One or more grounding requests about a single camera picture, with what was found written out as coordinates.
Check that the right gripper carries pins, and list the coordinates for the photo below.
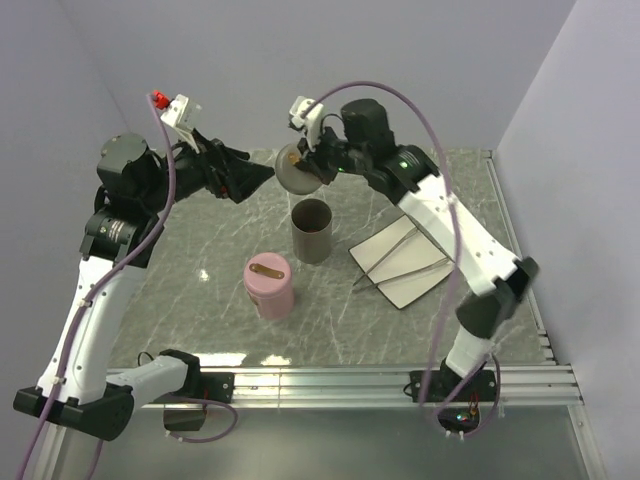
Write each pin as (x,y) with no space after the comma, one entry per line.
(311,161)

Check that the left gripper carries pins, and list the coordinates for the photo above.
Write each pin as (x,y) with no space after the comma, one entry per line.
(228,172)

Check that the grey lid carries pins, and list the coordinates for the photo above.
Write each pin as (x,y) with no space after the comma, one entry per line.
(290,177)

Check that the pink lid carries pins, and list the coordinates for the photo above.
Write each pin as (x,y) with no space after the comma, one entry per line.
(267,275)

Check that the metal tongs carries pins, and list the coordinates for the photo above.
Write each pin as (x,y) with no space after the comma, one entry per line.
(396,253)

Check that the pink cylinder container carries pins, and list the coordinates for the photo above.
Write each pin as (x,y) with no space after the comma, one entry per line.
(273,304)

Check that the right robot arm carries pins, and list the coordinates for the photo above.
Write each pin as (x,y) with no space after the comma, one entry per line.
(498,279)

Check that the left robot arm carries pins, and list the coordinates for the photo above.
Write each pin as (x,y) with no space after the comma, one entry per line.
(137,188)

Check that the grey cylinder container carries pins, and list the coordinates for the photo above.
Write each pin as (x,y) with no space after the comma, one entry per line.
(311,224)

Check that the white square plate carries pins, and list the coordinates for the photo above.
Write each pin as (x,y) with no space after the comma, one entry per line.
(404,292)

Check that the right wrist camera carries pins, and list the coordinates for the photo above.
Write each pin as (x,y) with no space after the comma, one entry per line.
(305,116)

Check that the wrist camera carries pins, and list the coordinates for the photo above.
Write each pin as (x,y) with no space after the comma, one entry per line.
(305,116)
(181,116)

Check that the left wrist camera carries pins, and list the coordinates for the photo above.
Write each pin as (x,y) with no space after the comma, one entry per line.
(181,116)

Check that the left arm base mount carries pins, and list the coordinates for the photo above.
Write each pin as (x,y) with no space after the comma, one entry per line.
(217,386)

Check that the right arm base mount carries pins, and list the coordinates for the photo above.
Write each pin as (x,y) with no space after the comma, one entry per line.
(464,408)

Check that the aluminium rail frame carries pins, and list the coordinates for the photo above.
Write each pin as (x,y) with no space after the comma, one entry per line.
(326,392)

